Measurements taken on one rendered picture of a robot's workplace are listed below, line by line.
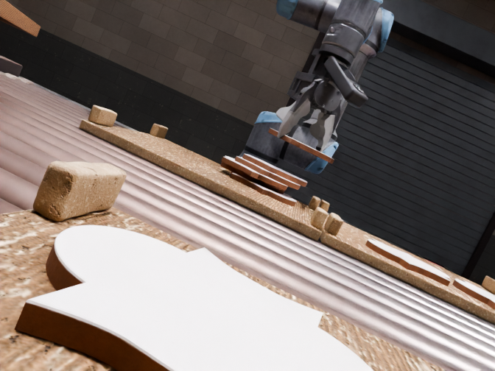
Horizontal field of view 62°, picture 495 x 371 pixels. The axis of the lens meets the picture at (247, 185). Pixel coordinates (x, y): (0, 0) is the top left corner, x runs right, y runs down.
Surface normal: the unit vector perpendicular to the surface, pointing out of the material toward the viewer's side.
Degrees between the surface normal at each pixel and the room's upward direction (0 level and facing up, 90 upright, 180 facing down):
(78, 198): 89
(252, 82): 90
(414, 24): 90
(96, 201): 93
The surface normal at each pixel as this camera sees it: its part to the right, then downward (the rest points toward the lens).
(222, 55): -0.04, 0.08
